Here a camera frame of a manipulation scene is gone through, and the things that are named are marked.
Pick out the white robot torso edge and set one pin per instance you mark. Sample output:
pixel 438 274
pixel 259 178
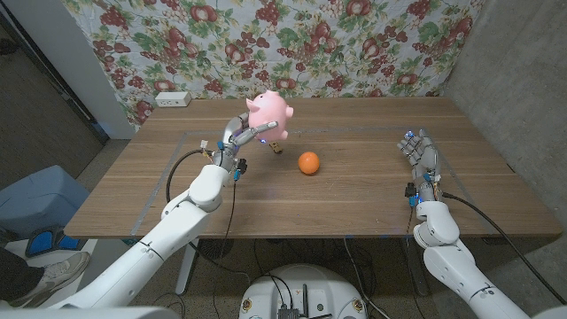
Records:
pixel 88 313

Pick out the fruit print backdrop cloth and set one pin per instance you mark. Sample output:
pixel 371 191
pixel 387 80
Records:
pixel 354 44

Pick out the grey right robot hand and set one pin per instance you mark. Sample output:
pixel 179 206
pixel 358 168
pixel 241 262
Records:
pixel 425 157

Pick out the blue and black foot pedal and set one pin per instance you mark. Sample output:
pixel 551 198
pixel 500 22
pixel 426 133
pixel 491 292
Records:
pixel 44 241

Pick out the pink plastic piggy bank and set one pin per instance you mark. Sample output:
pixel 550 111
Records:
pixel 270 113

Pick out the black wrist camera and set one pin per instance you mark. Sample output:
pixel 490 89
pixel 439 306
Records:
pixel 241 166
pixel 410 190

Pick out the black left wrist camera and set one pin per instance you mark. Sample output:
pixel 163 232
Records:
pixel 241 166

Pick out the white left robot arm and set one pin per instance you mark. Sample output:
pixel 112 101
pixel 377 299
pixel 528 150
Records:
pixel 177 226

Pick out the round black floor fan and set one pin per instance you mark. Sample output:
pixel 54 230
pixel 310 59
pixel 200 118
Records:
pixel 217 248

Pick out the grey-blue plastic bin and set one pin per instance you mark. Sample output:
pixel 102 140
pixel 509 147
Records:
pixel 35 199

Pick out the grey tape outline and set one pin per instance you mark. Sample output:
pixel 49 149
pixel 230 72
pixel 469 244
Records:
pixel 332 131

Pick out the person's leg in dark trousers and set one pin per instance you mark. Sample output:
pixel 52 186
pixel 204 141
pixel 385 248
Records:
pixel 17 274

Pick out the orange fruit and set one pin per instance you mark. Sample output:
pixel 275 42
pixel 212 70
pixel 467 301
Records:
pixel 308 162

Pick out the yellow toy car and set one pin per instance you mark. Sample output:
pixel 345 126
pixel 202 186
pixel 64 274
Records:
pixel 277 149

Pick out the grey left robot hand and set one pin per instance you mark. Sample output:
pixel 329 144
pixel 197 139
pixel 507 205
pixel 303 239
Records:
pixel 232 139

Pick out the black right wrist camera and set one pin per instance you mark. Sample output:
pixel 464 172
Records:
pixel 410 190

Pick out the grey sneaker of person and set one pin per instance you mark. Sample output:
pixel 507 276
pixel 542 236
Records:
pixel 53 277

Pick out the white power strip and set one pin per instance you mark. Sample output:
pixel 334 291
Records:
pixel 173 98

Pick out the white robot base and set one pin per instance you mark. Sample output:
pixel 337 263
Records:
pixel 305 292

